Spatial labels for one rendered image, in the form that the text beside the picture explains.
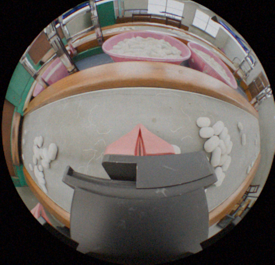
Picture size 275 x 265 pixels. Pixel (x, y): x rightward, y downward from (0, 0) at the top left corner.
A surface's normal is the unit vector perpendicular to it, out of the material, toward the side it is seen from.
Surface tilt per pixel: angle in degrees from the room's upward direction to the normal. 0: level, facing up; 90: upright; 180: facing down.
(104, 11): 90
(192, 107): 0
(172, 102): 0
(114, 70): 0
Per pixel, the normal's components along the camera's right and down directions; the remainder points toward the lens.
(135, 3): -0.04, 0.97
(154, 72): 0.00, -0.22
